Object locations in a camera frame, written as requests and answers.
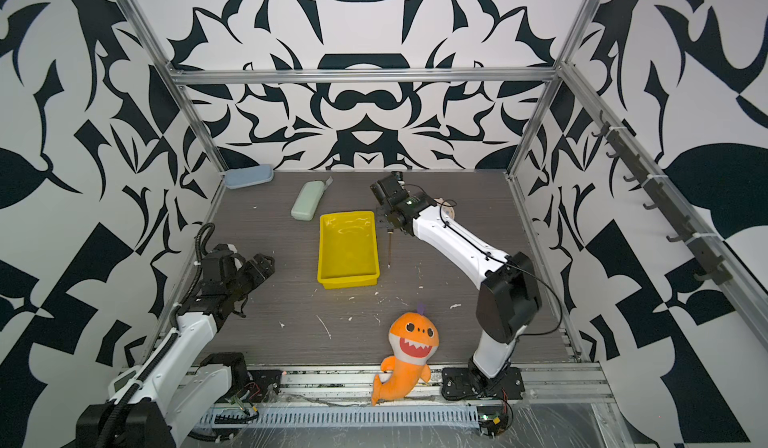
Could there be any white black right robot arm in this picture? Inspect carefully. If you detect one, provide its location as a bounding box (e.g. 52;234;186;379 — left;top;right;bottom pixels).
371;174;557;401

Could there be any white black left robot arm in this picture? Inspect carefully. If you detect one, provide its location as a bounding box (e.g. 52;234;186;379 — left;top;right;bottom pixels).
74;223;276;447

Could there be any yellow plastic bin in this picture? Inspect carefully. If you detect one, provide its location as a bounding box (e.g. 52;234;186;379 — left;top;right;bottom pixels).
317;211;380;290

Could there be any pink round alarm clock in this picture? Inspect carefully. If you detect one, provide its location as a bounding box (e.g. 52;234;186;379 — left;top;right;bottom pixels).
435;198;456;219

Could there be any green zippered case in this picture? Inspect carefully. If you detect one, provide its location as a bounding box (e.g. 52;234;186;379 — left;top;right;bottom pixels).
290;177;333;221

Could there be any orange shark plush toy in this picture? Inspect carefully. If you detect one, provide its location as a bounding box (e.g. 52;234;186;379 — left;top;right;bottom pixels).
371;309;440;406

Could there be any white slotted cable duct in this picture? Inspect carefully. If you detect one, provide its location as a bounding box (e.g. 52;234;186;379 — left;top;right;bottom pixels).
198;405;481;429

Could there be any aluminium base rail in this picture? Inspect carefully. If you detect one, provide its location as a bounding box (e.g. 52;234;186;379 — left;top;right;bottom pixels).
179;360;616;407

